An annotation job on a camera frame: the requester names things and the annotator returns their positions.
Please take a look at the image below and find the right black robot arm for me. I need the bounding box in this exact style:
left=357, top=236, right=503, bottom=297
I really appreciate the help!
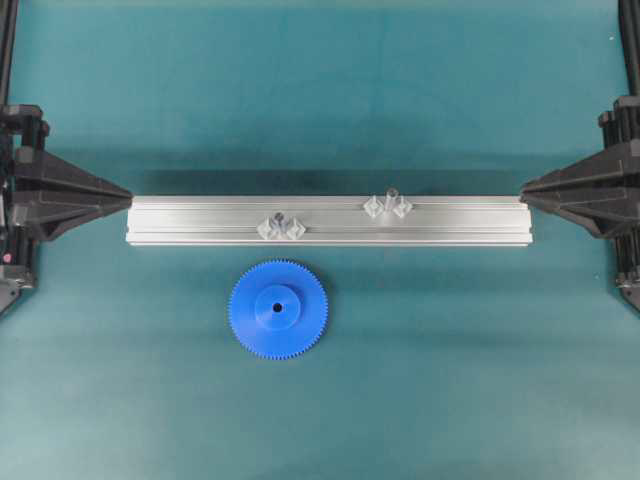
left=520, top=1, right=639, bottom=309

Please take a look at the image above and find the left steel shaft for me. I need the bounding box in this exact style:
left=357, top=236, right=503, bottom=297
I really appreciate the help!
left=272, top=212, right=285, bottom=227

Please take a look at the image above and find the steel shaft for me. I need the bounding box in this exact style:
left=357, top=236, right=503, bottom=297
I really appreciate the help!
left=384, top=188, right=402, bottom=216
left=272, top=212, right=285, bottom=227

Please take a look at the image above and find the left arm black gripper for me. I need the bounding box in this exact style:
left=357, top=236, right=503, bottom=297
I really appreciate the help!
left=1, top=104, right=133, bottom=315

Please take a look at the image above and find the long aluminium extrusion rail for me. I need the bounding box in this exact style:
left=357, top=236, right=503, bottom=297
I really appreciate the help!
left=126, top=194, right=533, bottom=246

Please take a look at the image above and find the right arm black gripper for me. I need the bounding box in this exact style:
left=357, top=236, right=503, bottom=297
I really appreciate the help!
left=520, top=95, right=639, bottom=306

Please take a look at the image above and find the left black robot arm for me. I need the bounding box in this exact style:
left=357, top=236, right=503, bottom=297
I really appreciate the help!
left=1, top=1, right=133, bottom=314

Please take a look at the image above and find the right steel shaft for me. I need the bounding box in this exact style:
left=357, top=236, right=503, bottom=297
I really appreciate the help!
left=384, top=188, right=402, bottom=216

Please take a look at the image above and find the large blue plastic gear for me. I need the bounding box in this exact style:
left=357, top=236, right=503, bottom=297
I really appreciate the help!
left=227, top=259, right=329, bottom=360

